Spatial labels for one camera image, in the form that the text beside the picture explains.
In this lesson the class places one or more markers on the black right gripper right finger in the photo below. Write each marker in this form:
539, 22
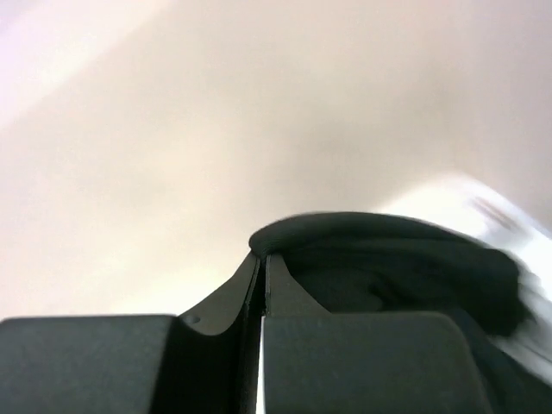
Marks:
289, 342

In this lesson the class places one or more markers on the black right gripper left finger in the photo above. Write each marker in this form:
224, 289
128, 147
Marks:
223, 344

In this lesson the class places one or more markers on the black tank top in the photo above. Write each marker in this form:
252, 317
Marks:
360, 262

